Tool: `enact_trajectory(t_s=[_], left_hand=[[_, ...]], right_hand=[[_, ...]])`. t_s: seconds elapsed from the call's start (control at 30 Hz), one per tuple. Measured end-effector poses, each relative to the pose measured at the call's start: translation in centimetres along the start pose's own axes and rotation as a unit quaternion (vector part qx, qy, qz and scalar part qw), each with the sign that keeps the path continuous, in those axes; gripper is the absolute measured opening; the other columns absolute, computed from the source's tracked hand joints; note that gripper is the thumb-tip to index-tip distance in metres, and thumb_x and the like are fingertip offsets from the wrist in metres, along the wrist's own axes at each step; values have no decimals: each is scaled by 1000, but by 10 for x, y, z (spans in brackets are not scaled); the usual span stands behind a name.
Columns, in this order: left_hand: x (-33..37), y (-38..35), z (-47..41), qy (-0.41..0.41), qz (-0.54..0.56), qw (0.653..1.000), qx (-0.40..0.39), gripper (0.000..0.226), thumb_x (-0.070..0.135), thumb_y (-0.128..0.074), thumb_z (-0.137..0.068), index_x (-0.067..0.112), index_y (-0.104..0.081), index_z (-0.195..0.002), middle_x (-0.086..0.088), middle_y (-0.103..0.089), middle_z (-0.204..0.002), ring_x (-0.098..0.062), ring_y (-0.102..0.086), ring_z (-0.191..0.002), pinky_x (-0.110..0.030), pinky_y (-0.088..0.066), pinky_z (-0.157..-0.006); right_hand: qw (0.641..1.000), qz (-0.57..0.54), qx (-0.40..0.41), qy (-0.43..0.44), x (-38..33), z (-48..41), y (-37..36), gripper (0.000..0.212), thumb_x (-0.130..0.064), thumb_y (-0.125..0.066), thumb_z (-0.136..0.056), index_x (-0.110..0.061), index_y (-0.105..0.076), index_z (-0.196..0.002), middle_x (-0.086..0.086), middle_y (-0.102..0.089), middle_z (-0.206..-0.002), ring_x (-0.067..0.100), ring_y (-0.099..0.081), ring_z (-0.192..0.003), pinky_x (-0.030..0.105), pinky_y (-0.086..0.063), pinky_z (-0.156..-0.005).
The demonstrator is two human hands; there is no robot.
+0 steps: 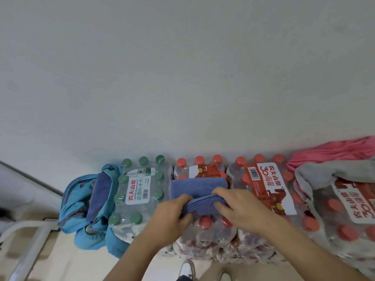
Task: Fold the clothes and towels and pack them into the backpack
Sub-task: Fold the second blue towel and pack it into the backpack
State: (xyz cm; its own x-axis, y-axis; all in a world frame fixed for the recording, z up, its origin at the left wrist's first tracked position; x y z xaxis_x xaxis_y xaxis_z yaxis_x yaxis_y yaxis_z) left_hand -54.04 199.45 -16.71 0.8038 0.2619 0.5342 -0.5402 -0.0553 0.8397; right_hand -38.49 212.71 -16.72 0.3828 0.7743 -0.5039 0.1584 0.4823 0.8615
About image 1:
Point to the person's right hand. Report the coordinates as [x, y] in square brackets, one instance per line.
[249, 210]

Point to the person's left forearm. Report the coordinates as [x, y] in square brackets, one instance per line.
[131, 260]

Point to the pink towel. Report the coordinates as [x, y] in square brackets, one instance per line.
[331, 152]

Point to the person's right forearm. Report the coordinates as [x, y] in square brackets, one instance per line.
[313, 251]

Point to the white leg machine frame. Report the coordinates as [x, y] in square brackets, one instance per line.
[26, 245]

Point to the light blue backpack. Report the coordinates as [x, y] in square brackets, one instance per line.
[73, 207]

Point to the stack of water bottle packs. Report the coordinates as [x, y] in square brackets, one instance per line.
[263, 184]

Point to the grey-blue towel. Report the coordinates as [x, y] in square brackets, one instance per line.
[99, 196]
[199, 187]

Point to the white panel leaning on wall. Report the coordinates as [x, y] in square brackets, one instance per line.
[26, 190]

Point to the person's left hand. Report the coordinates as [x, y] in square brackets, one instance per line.
[167, 222]

